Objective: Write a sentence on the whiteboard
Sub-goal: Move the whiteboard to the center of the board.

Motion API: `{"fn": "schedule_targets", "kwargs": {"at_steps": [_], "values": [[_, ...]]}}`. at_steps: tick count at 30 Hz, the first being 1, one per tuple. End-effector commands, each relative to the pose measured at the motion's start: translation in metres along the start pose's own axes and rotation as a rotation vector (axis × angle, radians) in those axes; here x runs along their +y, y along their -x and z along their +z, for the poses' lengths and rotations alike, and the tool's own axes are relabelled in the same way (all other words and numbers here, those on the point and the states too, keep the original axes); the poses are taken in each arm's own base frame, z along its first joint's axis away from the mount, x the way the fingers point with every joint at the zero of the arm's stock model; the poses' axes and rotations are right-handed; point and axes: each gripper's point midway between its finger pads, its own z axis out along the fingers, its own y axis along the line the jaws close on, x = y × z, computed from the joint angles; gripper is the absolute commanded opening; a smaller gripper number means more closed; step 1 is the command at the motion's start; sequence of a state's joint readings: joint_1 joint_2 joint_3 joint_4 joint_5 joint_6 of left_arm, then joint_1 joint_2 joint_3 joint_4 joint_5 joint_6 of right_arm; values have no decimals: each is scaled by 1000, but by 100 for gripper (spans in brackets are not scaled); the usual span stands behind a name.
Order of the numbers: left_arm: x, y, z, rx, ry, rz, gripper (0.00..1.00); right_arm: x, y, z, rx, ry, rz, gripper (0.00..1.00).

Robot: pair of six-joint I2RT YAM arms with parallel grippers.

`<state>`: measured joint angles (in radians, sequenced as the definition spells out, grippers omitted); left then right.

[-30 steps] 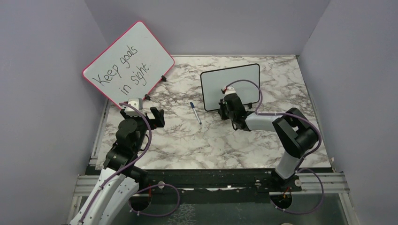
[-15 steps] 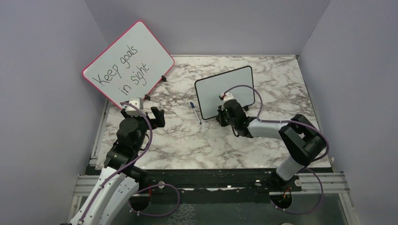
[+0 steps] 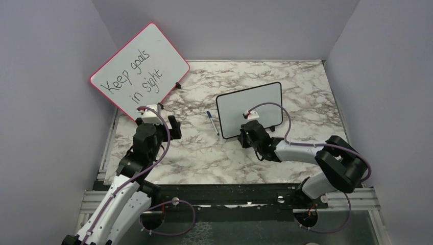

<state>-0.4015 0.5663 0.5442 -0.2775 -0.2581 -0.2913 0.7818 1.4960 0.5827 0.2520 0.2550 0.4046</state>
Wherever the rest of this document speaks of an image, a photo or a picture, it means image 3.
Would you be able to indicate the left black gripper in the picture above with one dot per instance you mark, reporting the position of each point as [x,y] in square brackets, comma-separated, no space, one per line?
[175,132]

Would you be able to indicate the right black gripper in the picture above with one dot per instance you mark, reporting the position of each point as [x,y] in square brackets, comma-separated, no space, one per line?
[242,137]

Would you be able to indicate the black framed whiteboard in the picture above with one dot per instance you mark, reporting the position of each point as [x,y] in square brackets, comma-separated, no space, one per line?
[231,107]

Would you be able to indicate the white marker pen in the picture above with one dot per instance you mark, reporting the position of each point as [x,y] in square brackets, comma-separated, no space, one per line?
[214,126]

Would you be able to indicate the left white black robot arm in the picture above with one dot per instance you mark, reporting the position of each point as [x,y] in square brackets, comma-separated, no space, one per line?
[129,194]

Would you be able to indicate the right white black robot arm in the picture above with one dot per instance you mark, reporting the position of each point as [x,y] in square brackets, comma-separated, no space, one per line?
[342,167]

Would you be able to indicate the pink framed whiteboard with writing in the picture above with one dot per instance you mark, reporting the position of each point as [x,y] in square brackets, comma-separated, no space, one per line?
[143,72]

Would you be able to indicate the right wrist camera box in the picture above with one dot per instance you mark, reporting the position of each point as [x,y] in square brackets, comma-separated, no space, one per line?
[251,115]

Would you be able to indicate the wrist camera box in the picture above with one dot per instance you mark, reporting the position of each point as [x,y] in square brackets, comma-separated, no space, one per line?
[151,117]
[251,115]

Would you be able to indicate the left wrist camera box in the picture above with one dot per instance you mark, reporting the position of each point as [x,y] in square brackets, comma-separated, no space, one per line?
[151,117]

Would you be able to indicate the black aluminium mounting rail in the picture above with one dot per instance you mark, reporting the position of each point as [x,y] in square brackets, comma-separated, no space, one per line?
[236,202]

